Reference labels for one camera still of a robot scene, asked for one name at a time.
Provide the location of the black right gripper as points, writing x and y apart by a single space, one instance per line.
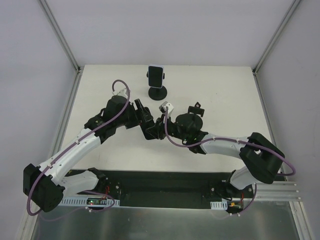
161 128

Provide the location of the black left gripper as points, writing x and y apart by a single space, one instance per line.
137 113

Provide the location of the black phone stand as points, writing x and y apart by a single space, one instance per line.
158 94
192 120

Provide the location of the lavender case smartphone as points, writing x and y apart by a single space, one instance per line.
155 75

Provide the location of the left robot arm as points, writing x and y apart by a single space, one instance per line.
94 133

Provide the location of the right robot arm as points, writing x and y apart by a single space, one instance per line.
262 160

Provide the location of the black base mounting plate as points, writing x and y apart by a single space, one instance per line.
179 190

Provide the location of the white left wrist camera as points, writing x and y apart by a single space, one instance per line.
125 93

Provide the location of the left white cable duct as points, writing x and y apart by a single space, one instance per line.
93 202

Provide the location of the white cable duct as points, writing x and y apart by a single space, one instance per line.
225 205
93 202

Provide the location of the right white cable duct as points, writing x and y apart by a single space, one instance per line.
225 205

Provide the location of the left aluminium frame post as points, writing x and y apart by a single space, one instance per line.
59 34

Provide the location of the aluminium frame post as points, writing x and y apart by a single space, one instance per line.
59 34
276 35

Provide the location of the aluminium front rail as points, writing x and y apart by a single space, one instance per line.
277 191

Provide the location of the right aluminium frame post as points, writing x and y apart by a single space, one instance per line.
276 35

